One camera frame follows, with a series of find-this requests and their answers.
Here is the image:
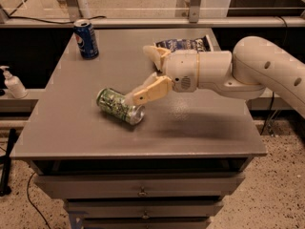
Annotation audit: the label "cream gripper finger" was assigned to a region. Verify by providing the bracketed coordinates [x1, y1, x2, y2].
[143, 46, 171, 72]
[125, 73, 173, 106]

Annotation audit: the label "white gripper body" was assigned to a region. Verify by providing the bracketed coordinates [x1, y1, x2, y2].
[162, 50, 232, 93]

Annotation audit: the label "green soda can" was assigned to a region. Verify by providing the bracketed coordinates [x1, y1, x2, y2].
[96, 88, 145, 125]

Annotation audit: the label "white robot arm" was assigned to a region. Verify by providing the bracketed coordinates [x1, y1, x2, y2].
[126, 36, 305, 117]

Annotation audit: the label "blue Pepsi can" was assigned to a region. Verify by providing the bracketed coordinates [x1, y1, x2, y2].
[73, 19, 99, 59]

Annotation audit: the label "blue chip bag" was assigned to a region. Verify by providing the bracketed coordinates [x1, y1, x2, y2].
[154, 35, 214, 52]

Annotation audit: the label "grey drawer cabinet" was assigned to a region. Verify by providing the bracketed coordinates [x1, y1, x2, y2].
[11, 29, 266, 229]

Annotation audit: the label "white pump bottle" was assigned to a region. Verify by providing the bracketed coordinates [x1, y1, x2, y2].
[0, 66, 28, 98]

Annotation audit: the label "black stand leg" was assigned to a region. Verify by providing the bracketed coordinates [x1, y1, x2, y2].
[0, 129, 17, 197]

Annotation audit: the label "black cable behind table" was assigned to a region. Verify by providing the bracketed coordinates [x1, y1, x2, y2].
[8, 0, 108, 25]

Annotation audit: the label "black floor cable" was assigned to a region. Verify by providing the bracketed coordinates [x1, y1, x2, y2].
[26, 171, 51, 229]

